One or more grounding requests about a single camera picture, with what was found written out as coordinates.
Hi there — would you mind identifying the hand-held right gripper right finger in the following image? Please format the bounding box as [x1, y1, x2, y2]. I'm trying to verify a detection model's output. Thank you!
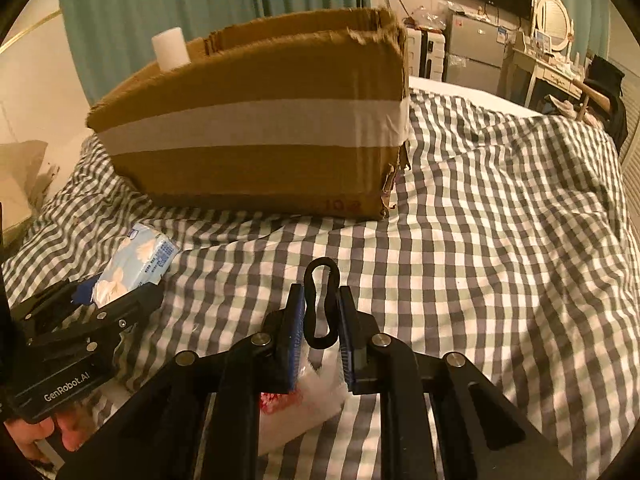
[336, 285, 576, 480]

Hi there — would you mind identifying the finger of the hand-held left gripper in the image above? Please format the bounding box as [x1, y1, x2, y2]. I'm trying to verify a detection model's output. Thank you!
[27, 284, 165, 348]
[9, 275, 103, 322]

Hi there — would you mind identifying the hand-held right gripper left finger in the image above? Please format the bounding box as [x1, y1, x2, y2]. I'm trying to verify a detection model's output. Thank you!
[57, 283, 307, 480]

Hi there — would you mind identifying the black hair tie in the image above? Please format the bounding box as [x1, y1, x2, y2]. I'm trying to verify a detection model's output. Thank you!
[303, 257, 343, 351]

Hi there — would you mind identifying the blue tissue pack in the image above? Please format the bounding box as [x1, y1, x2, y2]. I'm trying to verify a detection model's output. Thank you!
[91, 223, 181, 308]

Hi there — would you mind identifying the brown cardboard box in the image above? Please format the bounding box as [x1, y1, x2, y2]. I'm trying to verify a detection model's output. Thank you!
[86, 6, 412, 221]

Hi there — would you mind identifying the person's left hand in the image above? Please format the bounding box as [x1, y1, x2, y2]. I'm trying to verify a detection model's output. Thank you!
[2, 400, 87, 466]

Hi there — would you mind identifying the white packet with red print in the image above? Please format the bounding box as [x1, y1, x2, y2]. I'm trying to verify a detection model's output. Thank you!
[256, 347, 348, 458]

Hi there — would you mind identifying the grey checked blanket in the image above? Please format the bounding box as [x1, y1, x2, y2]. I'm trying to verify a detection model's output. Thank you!
[0, 77, 640, 480]

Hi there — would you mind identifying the white plastic bottle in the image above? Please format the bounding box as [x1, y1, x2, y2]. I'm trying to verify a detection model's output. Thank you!
[151, 27, 192, 72]

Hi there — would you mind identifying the white suitcase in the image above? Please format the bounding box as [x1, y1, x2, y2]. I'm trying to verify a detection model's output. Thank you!
[406, 26, 447, 82]

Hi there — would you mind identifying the teal curtain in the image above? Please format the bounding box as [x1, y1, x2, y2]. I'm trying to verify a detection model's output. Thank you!
[58, 0, 372, 107]

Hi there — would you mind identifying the grey mini fridge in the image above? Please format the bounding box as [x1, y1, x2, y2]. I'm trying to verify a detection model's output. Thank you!
[446, 11, 507, 97]

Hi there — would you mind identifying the white dressing table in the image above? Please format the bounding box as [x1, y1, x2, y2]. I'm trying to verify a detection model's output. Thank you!
[509, 44, 587, 111]

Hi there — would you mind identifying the black chair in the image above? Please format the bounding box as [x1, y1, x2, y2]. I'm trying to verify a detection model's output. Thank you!
[574, 54, 629, 153]

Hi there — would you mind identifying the oval white vanity mirror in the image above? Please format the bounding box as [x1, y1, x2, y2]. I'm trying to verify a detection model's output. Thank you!
[534, 0, 576, 57]

